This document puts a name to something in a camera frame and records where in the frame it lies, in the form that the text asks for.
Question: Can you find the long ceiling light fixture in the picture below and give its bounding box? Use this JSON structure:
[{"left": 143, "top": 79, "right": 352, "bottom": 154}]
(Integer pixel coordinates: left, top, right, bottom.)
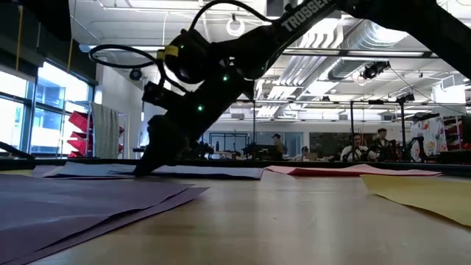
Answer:
[{"left": 78, "top": 43, "right": 439, "bottom": 59}]

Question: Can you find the black rig frame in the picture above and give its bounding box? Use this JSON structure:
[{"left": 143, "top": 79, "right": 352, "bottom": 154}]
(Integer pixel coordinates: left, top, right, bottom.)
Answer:
[
  {"left": 348, "top": 97, "right": 408, "bottom": 163},
  {"left": 235, "top": 98, "right": 258, "bottom": 159}
]

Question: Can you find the black round ceiling speaker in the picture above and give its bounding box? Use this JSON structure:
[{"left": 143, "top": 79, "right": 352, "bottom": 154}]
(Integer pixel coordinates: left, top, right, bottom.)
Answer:
[{"left": 128, "top": 66, "right": 144, "bottom": 82}]

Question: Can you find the black slanted strut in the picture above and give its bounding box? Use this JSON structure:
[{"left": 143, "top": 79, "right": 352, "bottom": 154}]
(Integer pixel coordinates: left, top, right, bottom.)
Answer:
[{"left": 0, "top": 141, "right": 36, "bottom": 160}]

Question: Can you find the large glass window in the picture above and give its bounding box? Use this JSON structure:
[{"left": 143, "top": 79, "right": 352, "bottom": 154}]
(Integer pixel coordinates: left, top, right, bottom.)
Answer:
[{"left": 0, "top": 61, "right": 95, "bottom": 155}]

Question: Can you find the grey hanging cloth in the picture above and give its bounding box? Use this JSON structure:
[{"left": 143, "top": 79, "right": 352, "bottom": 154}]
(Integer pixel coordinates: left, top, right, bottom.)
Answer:
[{"left": 91, "top": 102, "right": 120, "bottom": 160}]

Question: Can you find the small black monitor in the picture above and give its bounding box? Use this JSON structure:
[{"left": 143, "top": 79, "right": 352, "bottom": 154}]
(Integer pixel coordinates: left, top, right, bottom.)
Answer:
[{"left": 255, "top": 144, "right": 277, "bottom": 160}]

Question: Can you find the silver spiral air duct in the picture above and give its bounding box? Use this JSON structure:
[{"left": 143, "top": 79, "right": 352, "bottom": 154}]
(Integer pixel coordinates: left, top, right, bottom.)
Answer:
[{"left": 326, "top": 20, "right": 410, "bottom": 81}]

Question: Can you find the red shelf unit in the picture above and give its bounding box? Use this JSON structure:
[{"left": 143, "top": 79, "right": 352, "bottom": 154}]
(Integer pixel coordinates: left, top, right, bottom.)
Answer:
[{"left": 442, "top": 115, "right": 465, "bottom": 152}]

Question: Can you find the pink paper sheet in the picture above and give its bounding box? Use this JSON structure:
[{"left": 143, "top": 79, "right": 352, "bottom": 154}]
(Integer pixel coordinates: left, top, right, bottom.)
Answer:
[
  {"left": 270, "top": 167, "right": 439, "bottom": 177},
  {"left": 264, "top": 163, "right": 442, "bottom": 177}
]

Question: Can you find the black aluminium frame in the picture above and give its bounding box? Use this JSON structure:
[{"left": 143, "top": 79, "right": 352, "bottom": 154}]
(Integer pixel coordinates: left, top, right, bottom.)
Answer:
[{"left": 0, "top": 157, "right": 471, "bottom": 176}]

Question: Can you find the yellow hanging strap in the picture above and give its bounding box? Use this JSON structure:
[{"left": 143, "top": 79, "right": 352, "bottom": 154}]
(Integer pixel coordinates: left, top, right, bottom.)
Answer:
[
  {"left": 67, "top": 38, "right": 77, "bottom": 71},
  {"left": 15, "top": 4, "right": 24, "bottom": 71}
]

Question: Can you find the floral printed cloth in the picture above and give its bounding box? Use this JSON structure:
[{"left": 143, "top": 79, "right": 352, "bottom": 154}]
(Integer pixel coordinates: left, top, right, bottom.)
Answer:
[{"left": 409, "top": 116, "right": 449, "bottom": 152}]

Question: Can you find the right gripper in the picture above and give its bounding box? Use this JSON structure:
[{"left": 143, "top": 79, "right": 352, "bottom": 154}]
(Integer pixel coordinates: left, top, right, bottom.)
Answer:
[{"left": 134, "top": 71, "right": 255, "bottom": 177}]

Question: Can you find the white cable coil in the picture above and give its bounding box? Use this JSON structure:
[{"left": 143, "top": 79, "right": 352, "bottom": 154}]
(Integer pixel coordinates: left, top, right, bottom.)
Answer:
[{"left": 225, "top": 13, "right": 246, "bottom": 38}]

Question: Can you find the black rig camera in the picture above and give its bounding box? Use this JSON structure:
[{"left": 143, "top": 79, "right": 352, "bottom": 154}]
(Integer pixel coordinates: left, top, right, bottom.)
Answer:
[{"left": 395, "top": 91, "right": 416, "bottom": 105}]

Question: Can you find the white air duct unit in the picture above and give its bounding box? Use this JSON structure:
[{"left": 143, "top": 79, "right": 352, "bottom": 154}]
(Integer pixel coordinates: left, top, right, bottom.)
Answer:
[{"left": 266, "top": 0, "right": 345, "bottom": 51}]

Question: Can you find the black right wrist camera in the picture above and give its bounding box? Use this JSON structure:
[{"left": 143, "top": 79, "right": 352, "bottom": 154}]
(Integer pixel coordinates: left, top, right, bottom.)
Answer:
[{"left": 141, "top": 79, "right": 185, "bottom": 111}]

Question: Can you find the dark wall board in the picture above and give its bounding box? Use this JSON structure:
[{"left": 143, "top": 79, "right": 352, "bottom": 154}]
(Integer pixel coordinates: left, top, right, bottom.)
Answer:
[{"left": 308, "top": 131, "right": 378, "bottom": 159}]

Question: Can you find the yellow paper sheet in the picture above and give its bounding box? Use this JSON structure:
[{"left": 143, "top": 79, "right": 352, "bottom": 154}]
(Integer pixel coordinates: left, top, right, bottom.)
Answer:
[
  {"left": 360, "top": 173, "right": 471, "bottom": 227},
  {"left": 0, "top": 168, "right": 36, "bottom": 177}
]

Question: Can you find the black camera cluster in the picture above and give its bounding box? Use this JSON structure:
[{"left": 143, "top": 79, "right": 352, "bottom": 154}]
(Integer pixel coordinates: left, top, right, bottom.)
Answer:
[{"left": 361, "top": 60, "right": 392, "bottom": 81}]

